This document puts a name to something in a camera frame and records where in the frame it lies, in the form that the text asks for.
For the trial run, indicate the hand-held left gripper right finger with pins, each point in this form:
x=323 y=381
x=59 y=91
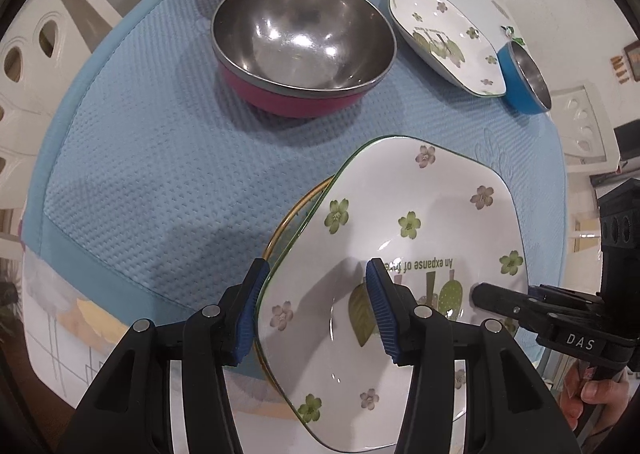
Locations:
x=382 y=309

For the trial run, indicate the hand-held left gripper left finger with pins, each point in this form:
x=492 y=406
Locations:
x=248 y=306

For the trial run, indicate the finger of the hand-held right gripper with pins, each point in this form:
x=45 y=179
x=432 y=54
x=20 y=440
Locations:
x=500 y=299

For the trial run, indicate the large white floral plate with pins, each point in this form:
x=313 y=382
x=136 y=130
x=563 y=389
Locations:
x=425 y=214

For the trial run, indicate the blue steel bowl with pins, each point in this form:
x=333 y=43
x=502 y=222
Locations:
x=515 y=84

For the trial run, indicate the person's right hand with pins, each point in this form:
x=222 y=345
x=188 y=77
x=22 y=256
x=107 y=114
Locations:
x=595 y=391

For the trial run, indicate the gold rimmed plate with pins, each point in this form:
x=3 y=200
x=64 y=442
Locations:
x=300 y=221

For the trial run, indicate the blue textured mat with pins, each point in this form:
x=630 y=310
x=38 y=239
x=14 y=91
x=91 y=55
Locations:
x=150 y=159

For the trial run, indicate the white plastic chair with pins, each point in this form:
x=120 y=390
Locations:
x=580 y=109
x=30 y=59

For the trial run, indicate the printed tablecloth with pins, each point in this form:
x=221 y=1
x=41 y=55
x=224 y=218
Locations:
x=60 y=334

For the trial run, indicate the small white floral plate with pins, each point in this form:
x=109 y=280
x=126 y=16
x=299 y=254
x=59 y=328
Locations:
x=440 y=29

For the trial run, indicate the pink steel bowl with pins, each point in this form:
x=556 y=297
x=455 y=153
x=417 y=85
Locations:
x=300 y=34

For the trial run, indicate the small wall decoration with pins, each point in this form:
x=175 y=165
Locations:
x=625 y=62

